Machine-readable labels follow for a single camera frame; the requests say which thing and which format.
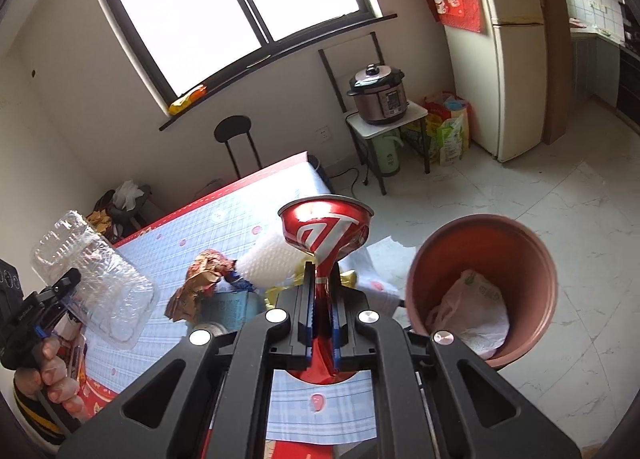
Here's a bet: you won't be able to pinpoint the green electric kettle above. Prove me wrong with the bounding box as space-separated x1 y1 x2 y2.
372 129 404 176

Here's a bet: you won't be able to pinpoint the silver electric pressure cooker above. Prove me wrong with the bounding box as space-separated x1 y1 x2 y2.
347 64 408 126

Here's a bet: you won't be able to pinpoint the colourful shopping bags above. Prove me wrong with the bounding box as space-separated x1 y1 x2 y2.
420 91 473 166

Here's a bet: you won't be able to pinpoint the black round-back chair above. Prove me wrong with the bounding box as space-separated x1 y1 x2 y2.
214 115 264 180

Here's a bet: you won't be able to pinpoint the black power cable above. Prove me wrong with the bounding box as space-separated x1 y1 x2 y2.
324 110 371 200

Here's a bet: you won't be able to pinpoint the small white side table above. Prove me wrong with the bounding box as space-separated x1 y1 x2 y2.
345 102 431 196

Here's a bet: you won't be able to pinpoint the brown plastic trash bucket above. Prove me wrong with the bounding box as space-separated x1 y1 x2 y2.
406 214 558 369

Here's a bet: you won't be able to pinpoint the black chair with clutter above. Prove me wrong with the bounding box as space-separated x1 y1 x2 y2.
86 180 155 243

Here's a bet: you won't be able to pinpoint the blue plaid tablecloth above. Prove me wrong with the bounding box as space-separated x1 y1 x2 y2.
80 153 376 445

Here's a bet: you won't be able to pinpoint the cream white refrigerator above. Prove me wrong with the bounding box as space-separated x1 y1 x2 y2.
445 0 548 162

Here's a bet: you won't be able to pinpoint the white foam net sleeve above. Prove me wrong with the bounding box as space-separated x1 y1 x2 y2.
235 234 314 291

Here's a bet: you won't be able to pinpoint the gold foil wrapper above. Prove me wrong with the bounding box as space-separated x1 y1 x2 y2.
264 259 357 309

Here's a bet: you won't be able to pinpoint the crushed red soda can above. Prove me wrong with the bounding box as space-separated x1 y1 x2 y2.
278 195 374 385

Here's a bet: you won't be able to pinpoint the black window frame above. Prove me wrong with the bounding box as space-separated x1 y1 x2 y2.
105 0 383 120

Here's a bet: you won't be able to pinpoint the black kitchen stove oven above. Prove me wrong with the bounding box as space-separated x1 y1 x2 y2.
616 0 640 126

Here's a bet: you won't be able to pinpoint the person's left hand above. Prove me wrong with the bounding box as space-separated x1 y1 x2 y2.
14 335 86 420

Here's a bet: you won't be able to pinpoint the white sleeve left forearm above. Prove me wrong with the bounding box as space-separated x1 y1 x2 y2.
10 369 86 455

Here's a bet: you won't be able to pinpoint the clear plastic food container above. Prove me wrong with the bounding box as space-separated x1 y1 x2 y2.
30 210 160 349

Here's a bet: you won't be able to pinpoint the yellow orange item on sill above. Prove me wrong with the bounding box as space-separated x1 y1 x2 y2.
168 84 207 117

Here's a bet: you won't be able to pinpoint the white plastic bag in bucket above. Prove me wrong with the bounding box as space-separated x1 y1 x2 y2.
425 269 510 359

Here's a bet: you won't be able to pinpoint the crumpled brown red wrapper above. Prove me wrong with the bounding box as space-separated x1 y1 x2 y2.
165 249 235 325

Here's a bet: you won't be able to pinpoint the blue paper box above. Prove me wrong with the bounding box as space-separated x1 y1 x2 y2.
194 291 266 335

